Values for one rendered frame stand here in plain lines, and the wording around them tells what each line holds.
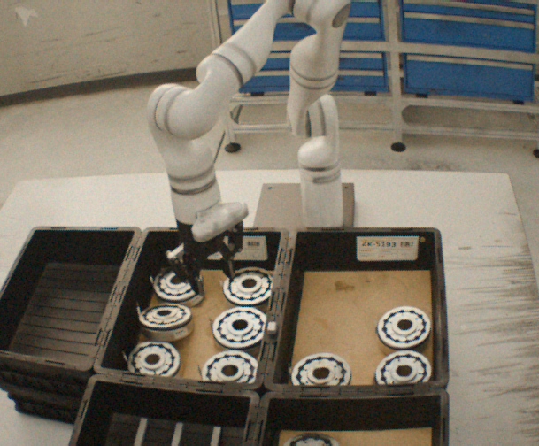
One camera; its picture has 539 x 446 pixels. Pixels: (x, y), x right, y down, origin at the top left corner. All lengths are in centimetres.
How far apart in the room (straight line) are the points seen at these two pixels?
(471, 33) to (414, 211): 148
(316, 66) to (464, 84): 199
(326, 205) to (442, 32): 165
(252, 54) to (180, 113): 15
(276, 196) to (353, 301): 49
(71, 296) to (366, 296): 63
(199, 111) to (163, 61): 327
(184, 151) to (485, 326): 78
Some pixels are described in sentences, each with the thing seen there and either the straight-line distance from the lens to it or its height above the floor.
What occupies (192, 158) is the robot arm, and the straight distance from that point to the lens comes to 91.
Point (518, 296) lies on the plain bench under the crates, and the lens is 148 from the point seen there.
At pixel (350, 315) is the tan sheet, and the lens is 123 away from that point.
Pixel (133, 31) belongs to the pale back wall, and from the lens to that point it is 409.
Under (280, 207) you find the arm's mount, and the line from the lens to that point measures 162.
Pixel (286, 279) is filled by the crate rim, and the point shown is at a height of 93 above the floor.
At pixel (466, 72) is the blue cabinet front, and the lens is 305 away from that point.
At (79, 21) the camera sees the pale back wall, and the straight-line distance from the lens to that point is 420.
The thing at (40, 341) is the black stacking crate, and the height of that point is 83.
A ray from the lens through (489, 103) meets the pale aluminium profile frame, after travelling 313.
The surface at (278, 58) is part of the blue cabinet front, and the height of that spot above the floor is 50.
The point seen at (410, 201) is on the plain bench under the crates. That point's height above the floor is 70.
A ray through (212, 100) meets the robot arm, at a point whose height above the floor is 133.
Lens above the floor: 173
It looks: 38 degrees down
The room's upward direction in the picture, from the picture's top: 7 degrees counter-clockwise
